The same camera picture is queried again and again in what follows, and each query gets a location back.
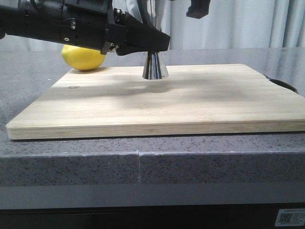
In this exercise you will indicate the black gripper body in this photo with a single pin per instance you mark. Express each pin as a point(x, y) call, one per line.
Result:
point(93, 24)
point(198, 9)

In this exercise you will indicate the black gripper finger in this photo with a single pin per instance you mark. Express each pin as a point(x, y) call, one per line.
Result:
point(140, 37)

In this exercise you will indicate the steel cocktail jigger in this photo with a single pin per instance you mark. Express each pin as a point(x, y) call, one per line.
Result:
point(154, 67)

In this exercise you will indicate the grey curtain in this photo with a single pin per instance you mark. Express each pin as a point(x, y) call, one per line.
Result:
point(229, 24)

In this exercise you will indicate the yellow lemon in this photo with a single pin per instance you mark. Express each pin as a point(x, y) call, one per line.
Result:
point(82, 59)

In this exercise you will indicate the wooden cutting board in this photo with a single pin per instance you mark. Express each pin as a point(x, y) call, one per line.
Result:
point(194, 99)

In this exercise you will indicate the white label sticker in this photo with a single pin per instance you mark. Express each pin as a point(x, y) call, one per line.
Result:
point(290, 217)

